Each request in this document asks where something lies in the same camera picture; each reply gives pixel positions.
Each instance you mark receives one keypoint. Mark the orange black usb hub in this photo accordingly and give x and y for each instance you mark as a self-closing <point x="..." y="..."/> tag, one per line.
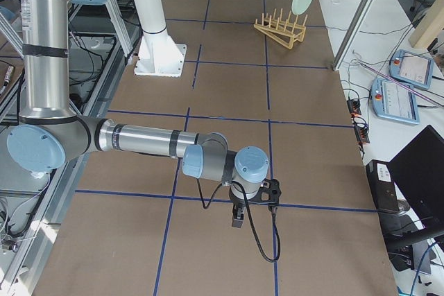
<point x="354" y="107"/>

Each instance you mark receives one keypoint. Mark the far teach pendant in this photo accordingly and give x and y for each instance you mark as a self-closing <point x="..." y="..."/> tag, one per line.
<point x="411" y="68"/>

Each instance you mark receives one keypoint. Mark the aluminium side frame rail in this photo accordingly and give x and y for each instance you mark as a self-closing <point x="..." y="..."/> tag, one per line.
<point x="45" y="206"/>

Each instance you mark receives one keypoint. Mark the black monitor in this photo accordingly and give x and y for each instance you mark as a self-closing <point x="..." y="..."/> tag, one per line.
<point x="417" y="170"/>

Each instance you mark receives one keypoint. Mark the black computer box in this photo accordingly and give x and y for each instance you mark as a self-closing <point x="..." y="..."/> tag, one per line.
<point x="383" y="190"/>

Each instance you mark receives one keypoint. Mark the metal reacher grabber stick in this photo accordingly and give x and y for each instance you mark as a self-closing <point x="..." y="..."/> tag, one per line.
<point x="405" y="85"/>

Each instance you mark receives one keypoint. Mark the near teach pendant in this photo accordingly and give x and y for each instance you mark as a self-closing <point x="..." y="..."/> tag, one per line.
<point x="393" y="102"/>

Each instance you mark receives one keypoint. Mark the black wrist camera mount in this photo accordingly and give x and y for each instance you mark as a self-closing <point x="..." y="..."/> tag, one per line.
<point x="269" y="192"/>

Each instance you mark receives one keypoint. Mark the wooden dish rack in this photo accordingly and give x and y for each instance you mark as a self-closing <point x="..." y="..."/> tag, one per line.
<point x="286" y="31"/>

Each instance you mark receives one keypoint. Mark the aluminium frame post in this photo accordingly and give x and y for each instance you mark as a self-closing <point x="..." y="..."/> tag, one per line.
<point x="353" y="29"/>

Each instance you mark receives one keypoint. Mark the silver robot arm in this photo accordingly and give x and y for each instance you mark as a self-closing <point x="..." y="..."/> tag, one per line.
<point x="45" y="47"/>

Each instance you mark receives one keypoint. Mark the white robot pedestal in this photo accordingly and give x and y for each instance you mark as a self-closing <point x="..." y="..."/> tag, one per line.
<point x="158" y="54"/>

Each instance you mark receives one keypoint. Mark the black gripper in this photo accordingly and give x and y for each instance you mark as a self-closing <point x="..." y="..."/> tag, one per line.
<point x="237" y="202"/>

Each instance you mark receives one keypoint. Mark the teach pendant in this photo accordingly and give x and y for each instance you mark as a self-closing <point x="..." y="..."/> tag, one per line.
<point x="411" y="68"/>
<point x="393" y="102"/>

